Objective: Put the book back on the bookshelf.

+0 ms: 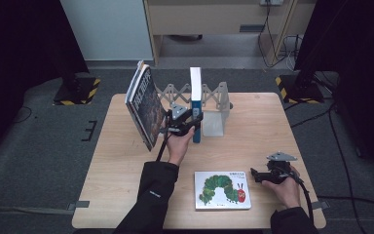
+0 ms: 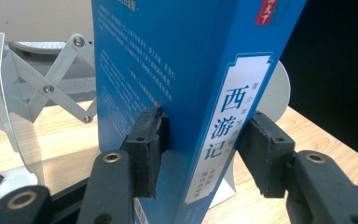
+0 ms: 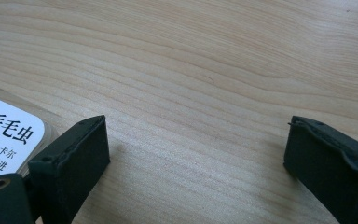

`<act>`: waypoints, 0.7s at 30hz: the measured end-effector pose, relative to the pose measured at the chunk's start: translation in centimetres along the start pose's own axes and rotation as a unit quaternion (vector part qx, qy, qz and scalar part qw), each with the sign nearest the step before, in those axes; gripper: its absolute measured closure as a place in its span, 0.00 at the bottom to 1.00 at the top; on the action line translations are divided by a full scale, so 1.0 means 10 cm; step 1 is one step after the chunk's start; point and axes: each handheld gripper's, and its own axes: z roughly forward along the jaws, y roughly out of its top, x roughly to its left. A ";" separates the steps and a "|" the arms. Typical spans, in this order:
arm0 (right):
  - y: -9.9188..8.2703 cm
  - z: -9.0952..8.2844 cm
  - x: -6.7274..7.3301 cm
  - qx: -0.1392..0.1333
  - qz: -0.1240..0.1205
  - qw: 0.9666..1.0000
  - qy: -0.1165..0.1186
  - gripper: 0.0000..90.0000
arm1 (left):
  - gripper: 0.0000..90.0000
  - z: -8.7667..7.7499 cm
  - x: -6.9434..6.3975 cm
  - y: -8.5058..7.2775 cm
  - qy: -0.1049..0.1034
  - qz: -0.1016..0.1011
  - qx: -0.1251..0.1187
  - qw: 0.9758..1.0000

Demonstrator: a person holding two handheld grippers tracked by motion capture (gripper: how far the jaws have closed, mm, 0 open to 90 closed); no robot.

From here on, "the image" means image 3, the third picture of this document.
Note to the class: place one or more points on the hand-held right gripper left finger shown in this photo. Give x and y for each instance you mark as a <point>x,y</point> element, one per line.
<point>71,165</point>

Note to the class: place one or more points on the white board book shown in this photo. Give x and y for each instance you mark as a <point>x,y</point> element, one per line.
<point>12,115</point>

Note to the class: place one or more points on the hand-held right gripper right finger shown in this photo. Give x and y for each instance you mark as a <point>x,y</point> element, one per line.
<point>329,174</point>

